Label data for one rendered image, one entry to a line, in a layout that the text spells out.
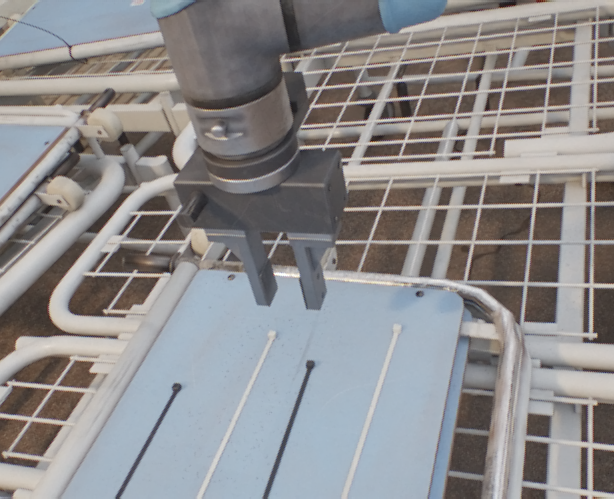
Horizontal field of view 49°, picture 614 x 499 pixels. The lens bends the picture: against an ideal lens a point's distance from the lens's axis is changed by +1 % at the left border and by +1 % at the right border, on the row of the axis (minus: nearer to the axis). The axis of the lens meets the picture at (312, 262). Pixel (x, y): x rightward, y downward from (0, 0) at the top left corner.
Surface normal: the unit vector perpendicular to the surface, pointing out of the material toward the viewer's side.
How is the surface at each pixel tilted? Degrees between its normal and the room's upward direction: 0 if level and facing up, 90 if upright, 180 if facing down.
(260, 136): 93
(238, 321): 5
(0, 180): 8
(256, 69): 94
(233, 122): 89
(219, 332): 5
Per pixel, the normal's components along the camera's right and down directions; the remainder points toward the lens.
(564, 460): -0.25, -0.74
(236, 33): 0.13, 0.69
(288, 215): -0.27, 0.67
